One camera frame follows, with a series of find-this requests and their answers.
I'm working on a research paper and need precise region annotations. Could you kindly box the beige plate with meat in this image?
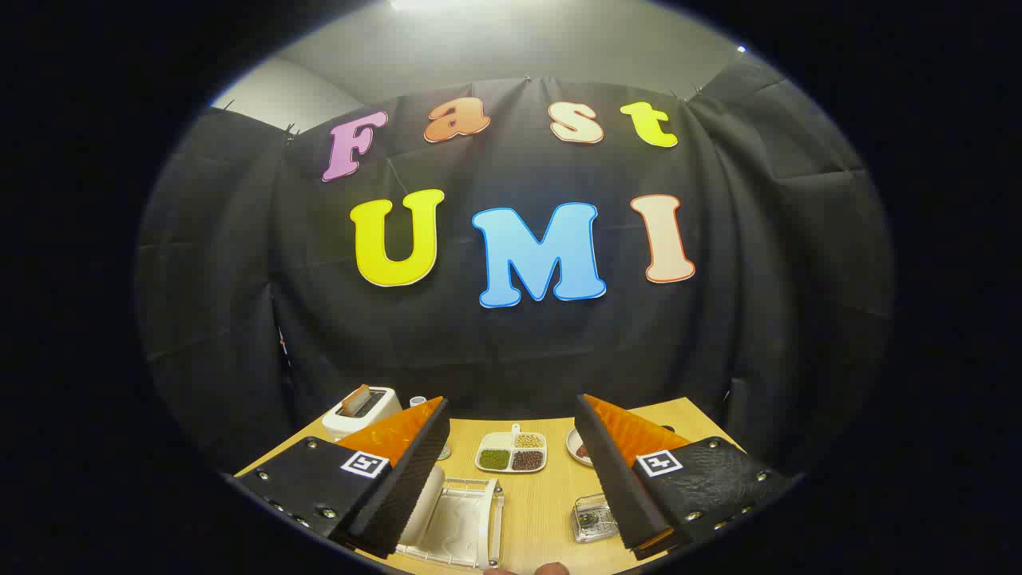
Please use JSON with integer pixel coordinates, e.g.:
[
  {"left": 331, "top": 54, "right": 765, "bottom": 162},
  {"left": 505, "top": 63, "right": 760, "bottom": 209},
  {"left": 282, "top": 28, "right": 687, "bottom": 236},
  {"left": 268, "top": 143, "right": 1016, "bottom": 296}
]
[{"left": 566, "top": 427, "right": 596, "bottom": 468}]

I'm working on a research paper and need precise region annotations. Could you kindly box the white toaster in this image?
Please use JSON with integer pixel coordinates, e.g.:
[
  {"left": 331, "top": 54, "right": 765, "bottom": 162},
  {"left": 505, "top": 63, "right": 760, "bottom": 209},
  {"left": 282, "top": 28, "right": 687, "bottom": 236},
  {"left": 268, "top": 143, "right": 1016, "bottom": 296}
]
[{"left": 322, "top": 386, "right": 403, "bottom": 440}]

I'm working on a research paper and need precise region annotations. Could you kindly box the white divided dish with beans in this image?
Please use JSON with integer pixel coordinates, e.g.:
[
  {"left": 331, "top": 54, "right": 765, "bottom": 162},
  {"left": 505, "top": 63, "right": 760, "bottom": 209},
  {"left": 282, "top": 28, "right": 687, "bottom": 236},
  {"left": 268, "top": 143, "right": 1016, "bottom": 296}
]
[{"left": 475, "top": 423, "right": 549, "bottom": 474}]

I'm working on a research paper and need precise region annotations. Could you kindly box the white wire dish rack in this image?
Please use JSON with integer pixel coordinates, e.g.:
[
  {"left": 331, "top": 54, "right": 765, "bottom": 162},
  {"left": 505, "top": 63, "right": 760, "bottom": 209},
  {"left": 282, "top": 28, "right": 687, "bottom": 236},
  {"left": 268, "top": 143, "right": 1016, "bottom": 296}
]
[{"left": 395, "top": 466, "right": 505, "bottom": 569}]

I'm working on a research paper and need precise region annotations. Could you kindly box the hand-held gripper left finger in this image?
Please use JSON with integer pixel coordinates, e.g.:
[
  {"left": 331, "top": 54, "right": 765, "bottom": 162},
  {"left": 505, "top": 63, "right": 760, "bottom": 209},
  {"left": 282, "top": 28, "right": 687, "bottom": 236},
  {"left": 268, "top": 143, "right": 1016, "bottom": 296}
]
[{"left": 234, "top": 396, "right": 451, "bottom": 560}]

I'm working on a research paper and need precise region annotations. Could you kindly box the metal mesh basket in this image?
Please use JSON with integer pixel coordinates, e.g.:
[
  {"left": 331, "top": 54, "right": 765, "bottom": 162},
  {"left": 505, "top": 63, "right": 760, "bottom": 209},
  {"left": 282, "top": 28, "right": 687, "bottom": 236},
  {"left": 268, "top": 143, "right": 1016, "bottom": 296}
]
[{"left": 572, "top": 494, "right": 620, "bottom": 544}]

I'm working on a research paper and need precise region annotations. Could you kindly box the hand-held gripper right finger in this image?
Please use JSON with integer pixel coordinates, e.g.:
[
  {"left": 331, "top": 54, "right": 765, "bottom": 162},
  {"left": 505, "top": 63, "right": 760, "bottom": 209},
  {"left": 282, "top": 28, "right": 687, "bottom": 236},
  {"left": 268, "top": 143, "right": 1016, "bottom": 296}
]
[{"left": 574, "top": 394, "right": 800, "bottom": 561}]

